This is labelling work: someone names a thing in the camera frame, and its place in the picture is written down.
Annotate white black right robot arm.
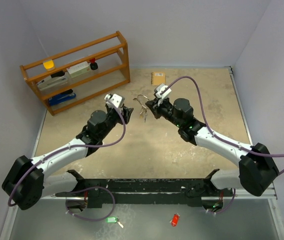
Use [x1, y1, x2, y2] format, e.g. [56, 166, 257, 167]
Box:
[146, 98, 279, 197]

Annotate red key tag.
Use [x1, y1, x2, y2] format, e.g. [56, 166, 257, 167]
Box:
[169, 213, 180, 227]

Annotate wooden shelf rack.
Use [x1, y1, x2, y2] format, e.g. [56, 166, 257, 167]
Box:
[20, 31, 130, 116]

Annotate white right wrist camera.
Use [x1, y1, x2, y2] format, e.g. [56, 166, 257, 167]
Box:
[154, 83, 171, 106]

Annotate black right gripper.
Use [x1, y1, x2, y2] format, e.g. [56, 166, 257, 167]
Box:
[146, 96, 182, 128]

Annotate green key tag with key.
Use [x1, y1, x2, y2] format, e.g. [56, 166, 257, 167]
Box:
[106, 216, 124, 229]

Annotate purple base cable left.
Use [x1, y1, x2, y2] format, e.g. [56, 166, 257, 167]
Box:
[65, 185, 116, 222]

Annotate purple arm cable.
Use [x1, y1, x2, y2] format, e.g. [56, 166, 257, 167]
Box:
[156, 75, 284, 176]
[8, 107, 127, 207]

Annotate tan spiral notebook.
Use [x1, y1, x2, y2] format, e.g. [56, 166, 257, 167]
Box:
[151, 72, 166, 86]

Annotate red black stamp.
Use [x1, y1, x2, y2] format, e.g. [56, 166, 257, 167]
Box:
[89, 58, 98, 71]

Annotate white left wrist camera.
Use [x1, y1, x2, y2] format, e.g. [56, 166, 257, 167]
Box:
[104, 93, 125, 109]

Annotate silver key bunch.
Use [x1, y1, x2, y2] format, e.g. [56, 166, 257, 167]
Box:
[140, 105, 148, 122]

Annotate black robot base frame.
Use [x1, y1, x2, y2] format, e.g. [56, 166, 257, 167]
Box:
[56, 169, 233, 209]

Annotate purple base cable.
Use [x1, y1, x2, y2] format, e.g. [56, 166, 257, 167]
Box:
[205, 188, 236, 216]
[65, 185, 116, 222]

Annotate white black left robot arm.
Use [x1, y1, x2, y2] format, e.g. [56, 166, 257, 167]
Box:
[2, 106, 133, 210]

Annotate white cardboard box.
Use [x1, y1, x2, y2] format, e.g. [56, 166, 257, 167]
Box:
[67, 61, 91, 78]

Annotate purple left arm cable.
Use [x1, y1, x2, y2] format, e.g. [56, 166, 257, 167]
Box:
[8, 107, 127, 207]

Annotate large metal keyring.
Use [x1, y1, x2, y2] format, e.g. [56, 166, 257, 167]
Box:
[133, 94, 149, 107]

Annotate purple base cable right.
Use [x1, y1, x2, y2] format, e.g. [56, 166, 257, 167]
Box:
[205, 188, 236, 216]

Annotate white black stapler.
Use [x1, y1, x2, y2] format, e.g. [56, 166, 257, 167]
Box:
[37, 71, 70, 91]

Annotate blue stapler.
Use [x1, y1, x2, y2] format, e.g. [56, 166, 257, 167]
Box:
[48, 89, 76, 106]

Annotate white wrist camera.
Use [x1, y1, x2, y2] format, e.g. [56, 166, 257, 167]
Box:
[104, 93, 125, 109]
[154, 83, 171, 106]

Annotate yellow lidded jar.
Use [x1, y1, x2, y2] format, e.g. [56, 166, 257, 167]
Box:
[43, 59, 56, 72]

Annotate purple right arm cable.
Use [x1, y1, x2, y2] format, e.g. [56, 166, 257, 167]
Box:
[156, 75, 284, 176]

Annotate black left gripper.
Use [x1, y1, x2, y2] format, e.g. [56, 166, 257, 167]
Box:
[99, 102, 132, 140]

